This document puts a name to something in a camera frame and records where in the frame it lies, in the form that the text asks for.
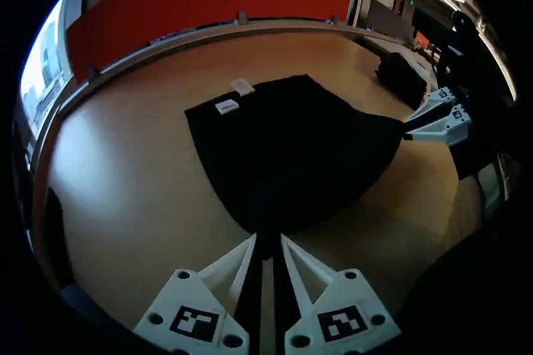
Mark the black towel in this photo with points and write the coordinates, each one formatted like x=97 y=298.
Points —
x=287 y=142

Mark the stack of black towels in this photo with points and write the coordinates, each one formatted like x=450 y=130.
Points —
x=399 y=76

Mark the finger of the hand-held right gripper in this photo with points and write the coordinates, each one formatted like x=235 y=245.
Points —
x=451 y=130
x=437 y=101

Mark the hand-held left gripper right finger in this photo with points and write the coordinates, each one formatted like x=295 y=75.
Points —
x=345 y=294

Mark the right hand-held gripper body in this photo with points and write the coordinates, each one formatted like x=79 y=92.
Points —
x=479 y=138

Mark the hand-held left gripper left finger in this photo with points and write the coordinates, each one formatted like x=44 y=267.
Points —
x=195 y=292

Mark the red desk screen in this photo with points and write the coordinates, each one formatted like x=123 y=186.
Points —
x=208 y=9

